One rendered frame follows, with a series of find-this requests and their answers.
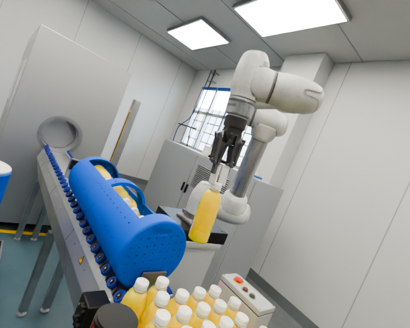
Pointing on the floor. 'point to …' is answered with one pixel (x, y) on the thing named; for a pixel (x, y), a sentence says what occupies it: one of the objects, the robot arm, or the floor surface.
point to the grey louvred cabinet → (187, 182)
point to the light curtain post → (125, 132)
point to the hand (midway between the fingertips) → (218, 175)
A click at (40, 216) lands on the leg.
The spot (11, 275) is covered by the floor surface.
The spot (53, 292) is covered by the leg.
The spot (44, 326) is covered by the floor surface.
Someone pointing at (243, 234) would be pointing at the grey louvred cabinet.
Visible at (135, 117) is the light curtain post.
